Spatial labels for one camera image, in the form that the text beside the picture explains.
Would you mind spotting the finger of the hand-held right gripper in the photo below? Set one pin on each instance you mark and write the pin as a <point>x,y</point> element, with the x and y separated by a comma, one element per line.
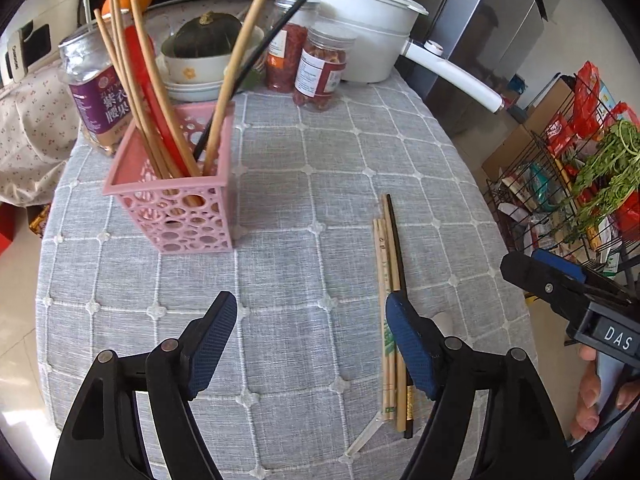
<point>540,280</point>
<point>557,262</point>

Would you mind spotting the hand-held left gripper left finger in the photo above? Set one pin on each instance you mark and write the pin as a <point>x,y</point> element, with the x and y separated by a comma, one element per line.
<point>212,340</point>

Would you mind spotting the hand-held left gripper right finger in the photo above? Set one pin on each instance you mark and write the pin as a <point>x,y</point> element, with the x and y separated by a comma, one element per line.
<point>410,345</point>

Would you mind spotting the printed bamboo chopstick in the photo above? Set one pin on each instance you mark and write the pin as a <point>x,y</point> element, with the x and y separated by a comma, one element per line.
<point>385,260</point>
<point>379,250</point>

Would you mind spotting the plain wooden chopstick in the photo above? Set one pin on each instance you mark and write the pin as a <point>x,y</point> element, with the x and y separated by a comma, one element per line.
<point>392,250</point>

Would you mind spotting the pink perforated plastic basket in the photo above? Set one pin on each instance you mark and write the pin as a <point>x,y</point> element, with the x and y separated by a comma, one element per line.
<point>180,220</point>

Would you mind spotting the red plastic spoon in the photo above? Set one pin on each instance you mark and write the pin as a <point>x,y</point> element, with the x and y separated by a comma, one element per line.
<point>145,85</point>

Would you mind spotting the long bamboo chopstick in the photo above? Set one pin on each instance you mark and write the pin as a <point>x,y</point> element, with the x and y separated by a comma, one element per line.
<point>116,20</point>
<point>111,45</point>
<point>234,67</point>
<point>153,67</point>

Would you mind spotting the person's right hand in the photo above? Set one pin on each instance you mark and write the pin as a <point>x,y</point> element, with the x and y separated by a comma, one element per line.
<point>589,392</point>

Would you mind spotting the bunch of green vegetables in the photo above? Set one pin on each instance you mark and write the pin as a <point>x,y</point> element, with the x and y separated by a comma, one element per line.
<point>610,175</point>

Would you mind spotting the grey checked tablecloth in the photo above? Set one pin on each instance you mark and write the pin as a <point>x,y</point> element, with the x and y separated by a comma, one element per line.
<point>300,260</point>

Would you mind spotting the red snack packet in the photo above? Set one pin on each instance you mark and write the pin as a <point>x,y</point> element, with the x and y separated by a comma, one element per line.
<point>586,95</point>

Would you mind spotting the yellow printed box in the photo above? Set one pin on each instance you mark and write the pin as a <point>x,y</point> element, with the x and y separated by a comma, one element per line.
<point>40,220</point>

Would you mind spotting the red cardboard box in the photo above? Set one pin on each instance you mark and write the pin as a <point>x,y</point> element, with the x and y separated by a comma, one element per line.
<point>5,230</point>

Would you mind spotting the grey refrigerator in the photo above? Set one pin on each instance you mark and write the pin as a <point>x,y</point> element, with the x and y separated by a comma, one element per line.
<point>480,35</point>

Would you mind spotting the clear jar purple label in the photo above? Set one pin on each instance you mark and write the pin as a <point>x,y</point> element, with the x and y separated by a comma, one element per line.
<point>97,105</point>

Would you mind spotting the white flower print bowl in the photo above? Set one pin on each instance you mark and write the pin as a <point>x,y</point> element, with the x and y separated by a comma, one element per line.
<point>200,67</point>

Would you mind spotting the floral cover cloth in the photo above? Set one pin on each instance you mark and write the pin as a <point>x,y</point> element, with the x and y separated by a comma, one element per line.
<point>30,135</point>

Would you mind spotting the tall jar red contents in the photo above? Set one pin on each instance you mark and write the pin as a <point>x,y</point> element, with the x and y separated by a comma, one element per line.
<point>282,65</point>

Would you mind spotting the short jar red contents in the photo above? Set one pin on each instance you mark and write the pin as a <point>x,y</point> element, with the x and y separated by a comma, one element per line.
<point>317,75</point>

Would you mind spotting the white electric pot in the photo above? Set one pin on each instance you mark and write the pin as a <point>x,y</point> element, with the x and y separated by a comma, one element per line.
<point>370,35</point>

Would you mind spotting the green pumpkin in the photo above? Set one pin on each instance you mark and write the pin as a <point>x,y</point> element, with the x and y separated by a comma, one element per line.
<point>202,37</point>

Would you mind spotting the white air fryer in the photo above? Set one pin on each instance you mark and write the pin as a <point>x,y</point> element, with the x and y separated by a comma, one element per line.
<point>22,55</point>

